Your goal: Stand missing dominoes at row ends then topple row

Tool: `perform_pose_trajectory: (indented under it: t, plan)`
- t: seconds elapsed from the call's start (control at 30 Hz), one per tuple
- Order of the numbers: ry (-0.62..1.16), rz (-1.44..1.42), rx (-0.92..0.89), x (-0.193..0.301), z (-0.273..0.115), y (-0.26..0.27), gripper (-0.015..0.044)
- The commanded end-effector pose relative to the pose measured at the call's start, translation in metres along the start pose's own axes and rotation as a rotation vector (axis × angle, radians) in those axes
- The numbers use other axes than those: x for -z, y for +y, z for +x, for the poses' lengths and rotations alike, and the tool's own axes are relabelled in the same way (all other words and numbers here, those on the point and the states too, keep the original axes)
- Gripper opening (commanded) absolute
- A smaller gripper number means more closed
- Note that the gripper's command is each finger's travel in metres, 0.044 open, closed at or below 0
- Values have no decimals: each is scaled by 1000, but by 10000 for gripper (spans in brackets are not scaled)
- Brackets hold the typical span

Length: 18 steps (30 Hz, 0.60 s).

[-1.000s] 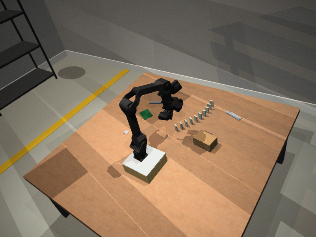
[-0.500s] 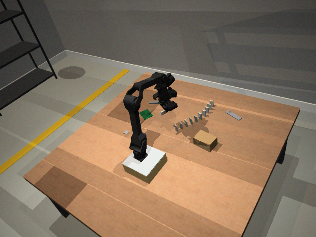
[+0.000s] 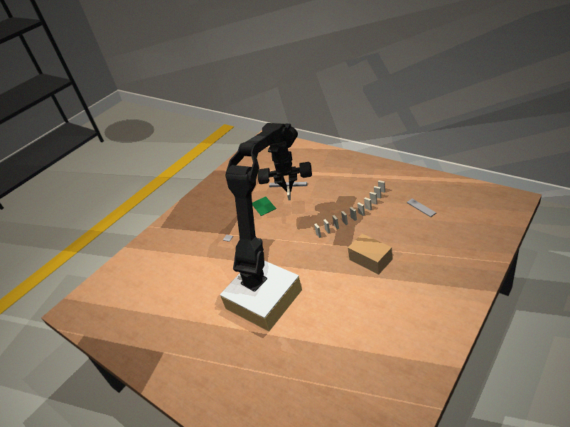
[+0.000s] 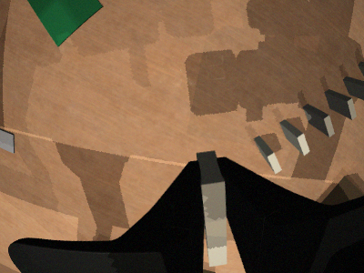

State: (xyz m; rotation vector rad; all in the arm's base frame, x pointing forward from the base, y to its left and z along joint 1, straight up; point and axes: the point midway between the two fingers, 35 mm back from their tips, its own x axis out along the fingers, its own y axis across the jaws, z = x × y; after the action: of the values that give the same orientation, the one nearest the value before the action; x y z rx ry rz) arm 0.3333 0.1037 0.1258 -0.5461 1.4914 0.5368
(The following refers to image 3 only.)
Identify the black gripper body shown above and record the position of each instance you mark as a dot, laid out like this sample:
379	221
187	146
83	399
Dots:
284	168

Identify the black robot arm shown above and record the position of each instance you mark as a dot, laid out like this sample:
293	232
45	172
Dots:
241	180

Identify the green flat square mat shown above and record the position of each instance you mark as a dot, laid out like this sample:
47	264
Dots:
263	206

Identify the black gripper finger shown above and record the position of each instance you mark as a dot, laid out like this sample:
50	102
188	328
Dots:
282	183
291	182

